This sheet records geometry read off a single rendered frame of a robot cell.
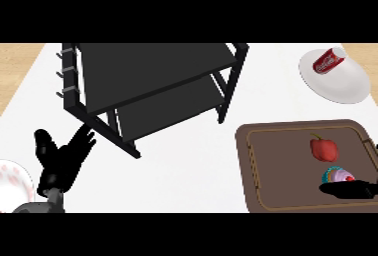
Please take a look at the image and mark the pink frosted cupcake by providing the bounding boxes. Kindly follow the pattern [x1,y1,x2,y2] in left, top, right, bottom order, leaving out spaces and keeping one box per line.
[323,165,358,185]

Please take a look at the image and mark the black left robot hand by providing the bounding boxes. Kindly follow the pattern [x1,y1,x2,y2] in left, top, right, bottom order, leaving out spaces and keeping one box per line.
[33,124,98,194]

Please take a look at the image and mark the red soda can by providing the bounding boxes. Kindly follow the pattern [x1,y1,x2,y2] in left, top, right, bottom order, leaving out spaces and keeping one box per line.
[312,46,349,76]

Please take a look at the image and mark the black tiered shelf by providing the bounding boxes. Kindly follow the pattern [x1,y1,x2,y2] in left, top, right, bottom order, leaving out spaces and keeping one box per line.
[55,42,252,160]

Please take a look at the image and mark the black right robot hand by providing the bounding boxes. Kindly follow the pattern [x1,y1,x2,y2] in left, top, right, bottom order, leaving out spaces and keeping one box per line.
[318,143,378,200]

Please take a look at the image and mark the red bell pepper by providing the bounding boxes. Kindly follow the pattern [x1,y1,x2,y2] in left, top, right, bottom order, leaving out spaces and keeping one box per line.
[309,132,340,164]

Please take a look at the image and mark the white pink patterned plate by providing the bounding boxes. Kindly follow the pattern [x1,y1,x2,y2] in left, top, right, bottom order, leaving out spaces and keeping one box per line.
[0,159,38,214]

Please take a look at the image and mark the brown tray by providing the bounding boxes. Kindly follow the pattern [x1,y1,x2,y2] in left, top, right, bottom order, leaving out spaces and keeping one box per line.
[234,118,378,214]

